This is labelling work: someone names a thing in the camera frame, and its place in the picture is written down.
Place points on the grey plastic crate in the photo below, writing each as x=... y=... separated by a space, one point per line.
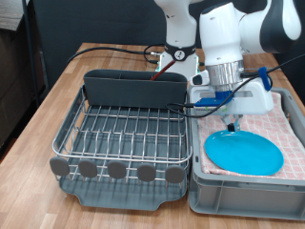
x=241 y=198

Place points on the blue plastic plate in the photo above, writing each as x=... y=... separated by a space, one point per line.
x=244 y=154

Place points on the dark partition screen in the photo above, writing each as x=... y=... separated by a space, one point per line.
x=95 y=22

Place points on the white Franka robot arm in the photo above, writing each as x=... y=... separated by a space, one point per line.
x=222 y=38

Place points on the black metal pole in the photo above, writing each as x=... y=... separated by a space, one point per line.
x=30 y=47

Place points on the dark grey cutlery holder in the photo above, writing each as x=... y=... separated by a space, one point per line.
x=133 y=90

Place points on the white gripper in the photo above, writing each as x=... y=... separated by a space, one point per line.
x=254 y=101

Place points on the grey dish drying rack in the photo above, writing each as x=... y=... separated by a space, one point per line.
x=127 y=197

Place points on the dark cabinet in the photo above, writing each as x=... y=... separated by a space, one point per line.
x=11 y=79

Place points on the pink checkered dish cloth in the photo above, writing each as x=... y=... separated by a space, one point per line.
x=276 y=127

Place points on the wrist camera on blue mount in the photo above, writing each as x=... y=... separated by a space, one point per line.
x=211 y=101

